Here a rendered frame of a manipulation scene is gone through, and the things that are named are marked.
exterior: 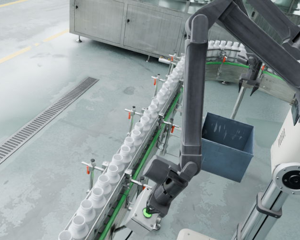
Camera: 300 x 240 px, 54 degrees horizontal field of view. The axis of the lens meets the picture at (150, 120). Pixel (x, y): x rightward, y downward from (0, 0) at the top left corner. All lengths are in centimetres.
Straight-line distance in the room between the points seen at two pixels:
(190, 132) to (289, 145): 47
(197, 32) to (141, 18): 390
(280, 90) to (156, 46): 244
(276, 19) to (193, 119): 64
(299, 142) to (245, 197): 176
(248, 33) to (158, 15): 377
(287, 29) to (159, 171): 79
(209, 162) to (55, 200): 129
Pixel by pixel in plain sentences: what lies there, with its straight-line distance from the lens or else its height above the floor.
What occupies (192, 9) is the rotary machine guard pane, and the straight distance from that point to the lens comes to 444.
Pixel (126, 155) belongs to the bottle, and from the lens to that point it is 114.
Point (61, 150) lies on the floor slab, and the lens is 288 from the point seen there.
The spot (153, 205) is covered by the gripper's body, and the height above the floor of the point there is 121.
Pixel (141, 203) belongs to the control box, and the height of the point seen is 112.
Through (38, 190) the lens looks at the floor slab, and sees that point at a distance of 255.
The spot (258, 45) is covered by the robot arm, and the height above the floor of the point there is 168.
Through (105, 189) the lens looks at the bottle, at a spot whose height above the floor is 113.
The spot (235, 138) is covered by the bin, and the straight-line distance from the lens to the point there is 201.
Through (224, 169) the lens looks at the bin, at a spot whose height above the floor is 79.
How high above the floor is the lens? 190
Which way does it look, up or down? 34 degrees down
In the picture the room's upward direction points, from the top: 11 degrees clockwise
